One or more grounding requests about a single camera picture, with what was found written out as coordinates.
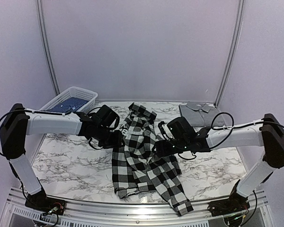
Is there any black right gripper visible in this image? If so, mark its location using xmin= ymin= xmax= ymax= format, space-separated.
xmin=152 ymin=138 xmax=189 ymax=157

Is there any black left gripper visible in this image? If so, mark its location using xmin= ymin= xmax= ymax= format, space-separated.
xmin=94 ymin=125 xmax=125 ymax=148

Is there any black white plaid shirt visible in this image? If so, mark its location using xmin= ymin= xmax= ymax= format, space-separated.
xmin=112 ymin=103 xmax=193 ymax=216

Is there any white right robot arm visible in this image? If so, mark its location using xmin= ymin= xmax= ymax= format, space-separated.
xmin=154 ymin=113 xmax=284 ymax=212

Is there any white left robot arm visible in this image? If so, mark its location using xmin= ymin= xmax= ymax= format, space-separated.
xmin=0 ymin=104 xmax=123 ymax=210

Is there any blue shirt in basket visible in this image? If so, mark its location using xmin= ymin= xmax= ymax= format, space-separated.
xmin=47 ymin=97 xmax=88 ymax=113

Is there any white plastic basket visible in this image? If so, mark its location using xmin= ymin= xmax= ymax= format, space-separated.
xmin=40 ymin=87 xmax=98 ymax=114

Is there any folded grey shirt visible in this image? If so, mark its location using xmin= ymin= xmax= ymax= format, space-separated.
xmin=179 ymin=102 xmax=220 ymax=127

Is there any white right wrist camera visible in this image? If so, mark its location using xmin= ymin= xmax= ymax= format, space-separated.
xmin=158 ymin=121 xmax=170 ymax=140

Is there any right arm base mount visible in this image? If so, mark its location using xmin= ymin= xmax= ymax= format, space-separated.
xmin=207 ymin=199 xmax=250 ymax=217

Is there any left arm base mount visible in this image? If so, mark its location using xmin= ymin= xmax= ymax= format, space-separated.
xmin=25 ymin=196 xmax=66 ymax=215

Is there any aluminium front frame rail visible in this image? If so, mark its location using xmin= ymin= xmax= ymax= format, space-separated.
xmin=0 ymin=188 xmax=274 ymax=227

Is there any left aluminium corner post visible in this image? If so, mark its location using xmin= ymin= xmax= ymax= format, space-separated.
xmin=35 ymin=0 xmax=60 ymax=95

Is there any aluminium corner post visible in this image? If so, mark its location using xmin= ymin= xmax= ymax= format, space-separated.
xmin=35 ymin=0 xmax=60 ymax=95
xmin=214 ymin=0 xmax=246 ymax=108

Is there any right aluminium corner post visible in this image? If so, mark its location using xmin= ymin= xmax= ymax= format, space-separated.
xmin=214 ymin=0 xmax=246 ymax=108

